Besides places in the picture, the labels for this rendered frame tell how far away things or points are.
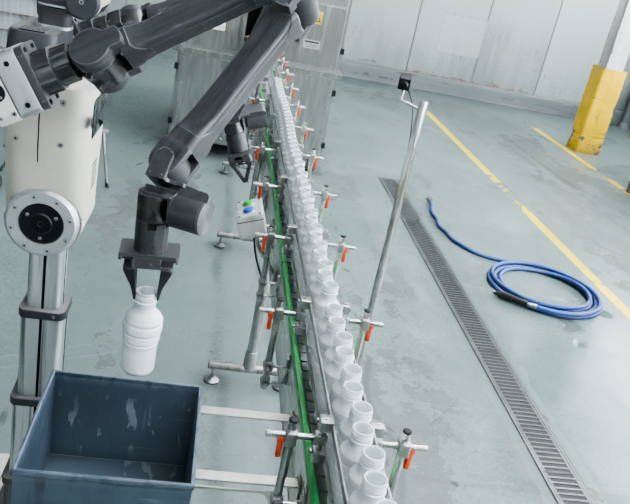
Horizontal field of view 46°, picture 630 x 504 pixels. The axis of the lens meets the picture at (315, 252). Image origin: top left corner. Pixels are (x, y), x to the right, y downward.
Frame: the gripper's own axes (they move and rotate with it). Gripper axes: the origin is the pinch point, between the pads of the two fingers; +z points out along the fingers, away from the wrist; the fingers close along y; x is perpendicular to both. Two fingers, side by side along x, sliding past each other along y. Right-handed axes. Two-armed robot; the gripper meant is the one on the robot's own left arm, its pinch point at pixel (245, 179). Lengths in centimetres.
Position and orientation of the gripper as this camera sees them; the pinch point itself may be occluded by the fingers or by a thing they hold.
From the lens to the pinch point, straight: 220.3
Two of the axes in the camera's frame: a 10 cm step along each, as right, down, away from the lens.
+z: 1.6, 8.9, 4.2
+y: -0.9, -4.1, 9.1
